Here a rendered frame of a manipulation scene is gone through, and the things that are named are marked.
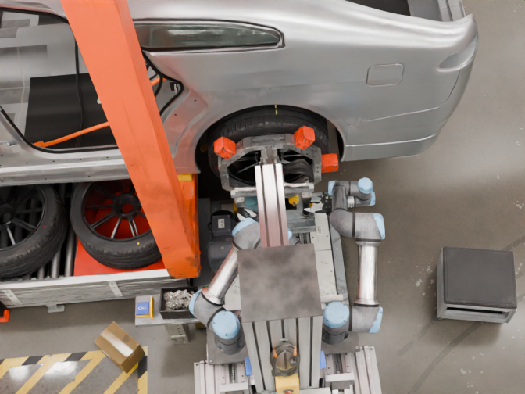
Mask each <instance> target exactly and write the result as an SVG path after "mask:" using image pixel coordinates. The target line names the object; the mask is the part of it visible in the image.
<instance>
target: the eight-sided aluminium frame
mask: <svg viewBox="0 0 525 394"><path fill-rule="evenodd" d="M265 141H271V142H265ZM284 148H288V149H291V150H294V151H296V152H298V153H300V154H302V155H304V156H307V157H309V158H310V159H312V165H313V172H314V179H315V181H314V182H310V184H315V183H318V182H319V181H321V178H322V177H321V167H322V156H321V149H320V148H318V147H317V146H315V145H312V144H311V145H310V146H309V147H307V148H306V149H302V148H299V147H296V146H295V136H294V135H293V134H275V135H264V136H255V137H252V136H250V137H246V138H243V139H241V141H239V142H238V143H237V144H236V154H235V155H233V156H232V157H230V158H229V159H225V158H223V157H221V156H218V168H219V172H220V179H221V183H222V187H223V189H225V190H226V191H230V190H234V189H235V188H240V187H251V186H250V185H248V184H245V183H242V182H240V181H237V180H234V179H233V178H231V177H229V174H228V169H227V167H228V166H229V165H231V164H232V163H233V162H235V161H236V160H238V159H239V158H241V157H242V156H243V155H245V154H246V153H248V152H250V151H255V150H261V149H284ZM307 181H309V178H308V177H307V176H305V175H304V176H303V177H300V178H299V179H298V180H296V181H294V182H293V183H301V182H307ZM299 193H300V192H297V193H287V194H285V198H290V197H294V196H296V195H297V194H299Z"/></svg>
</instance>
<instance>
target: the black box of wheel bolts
mask: <svg viewBox="0 0 525 394"><path fill-rule="evenodd" d="M197 291H198V286H190V287H161V289H160V300H159V312H160V314H161V316H162V318H163V319H191V318H197V317H195V316H194V315H193V313H191V311H190V310H189V304H190V301H191V299H192V297H193V296H194V295H195V293H196V292H197Z"/></svg>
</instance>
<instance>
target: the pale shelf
mask: <svg viewBox="0 0 525 394"><path fill-rule="evenodd" d="M151 296H152V297H153V299H154V306H153V320H152V319H151V318H150V317H136V305H135V326H136V327H137V328H138V327H148V326H158V325H168V324H187V323H198V322H201V321H200V320H199V319H198V318H191V319H163V318H162V316H161V314H160V312H159V300H160V295H143V296H136V303H143V302H151Z"/></svg>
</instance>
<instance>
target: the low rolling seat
mask: <svg viewBox="0 0 525 394"><path fill-rule="evenodd" d="M436 271H437V313H436V314H435V315H434V319H435V320H436V321H439V320H441V319H444V318H448V319H457V320H468V321H486V322H495V323H507V324H508V323H509V321H510V320H511V318H512V317H513V315H514V314H515V312H516V311H517V307H518V305H517V294H516V273H515V262H514V253H513V251H504V250H493V249H472V248H461V247H450V246H445V247H444V248H442V249H441V252H440V255H439V257H438V260H437V266H436Z"/></svg>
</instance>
